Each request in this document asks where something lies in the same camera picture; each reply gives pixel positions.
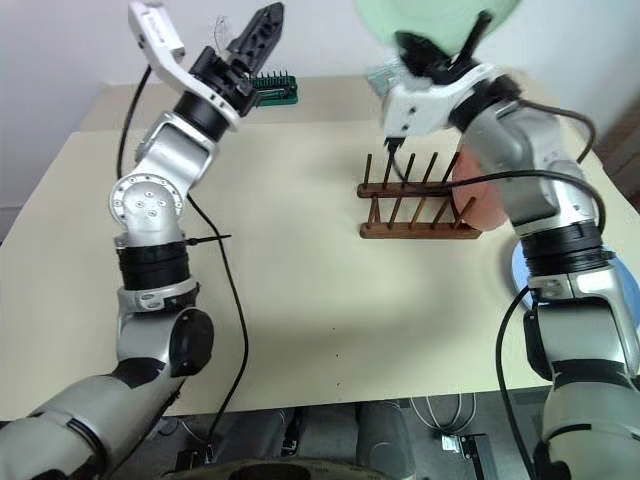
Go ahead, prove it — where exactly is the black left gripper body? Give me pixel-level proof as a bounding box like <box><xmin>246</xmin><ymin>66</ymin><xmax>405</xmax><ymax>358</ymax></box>
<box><xmin>191</xmin><ymin>45</ymin><xmax>256</xmax><ymax>119</ymax></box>

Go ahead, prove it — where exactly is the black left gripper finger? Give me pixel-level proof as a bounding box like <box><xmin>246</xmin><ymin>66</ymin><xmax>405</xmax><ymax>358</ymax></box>
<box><xmin>242</xmin><ymin>3</ymin><xmax>286</xmax><ymax>76</ymax></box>
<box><xmin>225</xmin><ymin>2</ymin><xmax>280</xmax><ymax>64</ymax></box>

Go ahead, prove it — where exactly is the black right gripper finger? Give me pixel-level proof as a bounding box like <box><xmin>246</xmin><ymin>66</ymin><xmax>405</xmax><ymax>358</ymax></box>
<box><xmin>456</xmin><ymin>11</ymin><xmax>494</xmax><ymax>65</ymax></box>

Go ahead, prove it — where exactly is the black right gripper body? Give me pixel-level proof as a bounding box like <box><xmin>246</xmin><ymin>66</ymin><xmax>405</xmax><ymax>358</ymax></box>
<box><xmin>394</xmin><ymin>30</ymin><xmax>469</xmax><ymax>84</ymax></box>

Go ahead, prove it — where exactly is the green translucent plate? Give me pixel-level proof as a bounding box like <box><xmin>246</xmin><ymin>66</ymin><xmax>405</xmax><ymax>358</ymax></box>
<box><xmin>353</xmin><ymin>0</ymin><xmax>524</xmax><ymax>57</ymax></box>

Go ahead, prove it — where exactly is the red translucent plate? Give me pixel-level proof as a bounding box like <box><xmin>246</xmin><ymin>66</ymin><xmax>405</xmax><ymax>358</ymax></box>
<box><xmin>452</xmin><ymin>144</ymin><xmax>506</xmax><ymax>232</ymax></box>

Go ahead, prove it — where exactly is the wooden dish rack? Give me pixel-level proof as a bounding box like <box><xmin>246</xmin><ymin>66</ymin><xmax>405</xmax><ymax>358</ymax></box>
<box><xmin>356</xmin><ymin>152</ymin><xmax>485</xmax><ymax>240</ymax></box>

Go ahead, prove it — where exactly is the green screwdriver bit set case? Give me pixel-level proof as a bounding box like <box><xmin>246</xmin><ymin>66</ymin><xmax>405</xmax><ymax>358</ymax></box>
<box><xmin>213</xmin><ymin>14</ymin><xmax>301</xmax><ymax>109</ymax></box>

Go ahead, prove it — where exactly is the blue translucent plate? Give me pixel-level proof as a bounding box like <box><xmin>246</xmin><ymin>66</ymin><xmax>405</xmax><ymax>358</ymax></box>
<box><xmin>512</xmin><ymin>247</ymin><xmax>634</xmax><ymax>311</ymax></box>

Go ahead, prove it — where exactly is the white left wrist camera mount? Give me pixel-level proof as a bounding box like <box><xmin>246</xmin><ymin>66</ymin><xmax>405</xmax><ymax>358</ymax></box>
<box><xmin>127</xmin><ymin>0</ymin><xmax>241</xmax><ymax>132</ymax></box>

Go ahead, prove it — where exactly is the black cable tie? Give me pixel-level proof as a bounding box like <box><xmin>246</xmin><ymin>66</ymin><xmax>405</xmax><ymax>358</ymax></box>
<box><xmin>182</xmin><ymin>233</ymin><xmax>233</xmax><ymax>247</ymax></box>

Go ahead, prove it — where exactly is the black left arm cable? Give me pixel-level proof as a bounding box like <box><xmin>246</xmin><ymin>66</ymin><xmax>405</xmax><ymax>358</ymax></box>
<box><xmin>115</xmin><ymin>63</ymin><xmax>250</xmax><ymax>454</ymax></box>

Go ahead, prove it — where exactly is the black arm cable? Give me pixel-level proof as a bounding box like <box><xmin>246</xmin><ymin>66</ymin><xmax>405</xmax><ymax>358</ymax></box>
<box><xmin>384</xmin><ymin>97</ymin><xmax>609</xmax><ymax>480</ymax></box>
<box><xmin>115</xmin><ymin>63</ymin><xmax>250</xmax><ymax>454</ymax></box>

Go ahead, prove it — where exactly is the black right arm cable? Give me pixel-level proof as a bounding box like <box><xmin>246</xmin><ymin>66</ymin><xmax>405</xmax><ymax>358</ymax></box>
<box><xmin>384</xmin><ymin>97</ymin><xmax>609</xmax><ymax>480</ymax></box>

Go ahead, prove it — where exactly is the white cable loop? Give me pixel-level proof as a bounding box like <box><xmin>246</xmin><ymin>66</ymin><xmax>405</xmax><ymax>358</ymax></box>
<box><xmin>409</xmin><ymin>393</ymin><xmax>477</xmax><ymax>432</ymax></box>

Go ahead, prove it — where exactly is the metal bracket box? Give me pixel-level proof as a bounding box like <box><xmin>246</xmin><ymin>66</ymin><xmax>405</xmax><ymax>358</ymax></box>
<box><xmin>440</xmin><ymin>432</ymin><xmax>489</xmax><ymax>480</ymax></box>

